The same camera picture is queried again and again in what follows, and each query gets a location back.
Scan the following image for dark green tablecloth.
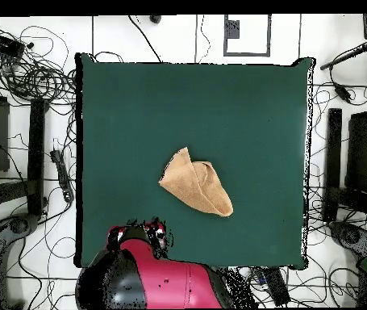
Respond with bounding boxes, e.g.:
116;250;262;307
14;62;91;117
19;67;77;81
73;52;316;270

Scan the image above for black power adapter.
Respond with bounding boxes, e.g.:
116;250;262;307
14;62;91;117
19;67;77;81
333;82;352;104

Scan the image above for black switch box with ports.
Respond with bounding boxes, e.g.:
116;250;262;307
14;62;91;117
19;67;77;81
0;29;26;60

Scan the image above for tangled black cables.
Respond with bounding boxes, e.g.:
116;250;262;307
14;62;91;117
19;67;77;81
0;25;77;107

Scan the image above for black power strip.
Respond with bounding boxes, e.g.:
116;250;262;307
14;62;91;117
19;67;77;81
261;267;291;307
49;149;75;203

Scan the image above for black tripod rod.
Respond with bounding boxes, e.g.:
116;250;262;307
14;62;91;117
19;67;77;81
319;40;367;71

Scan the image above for black metal stand frame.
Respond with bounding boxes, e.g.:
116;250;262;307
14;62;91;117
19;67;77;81
322;107;367;224
0;97;50;216

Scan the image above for tan terry towel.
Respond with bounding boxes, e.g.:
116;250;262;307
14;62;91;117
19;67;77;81
157;146;235;218

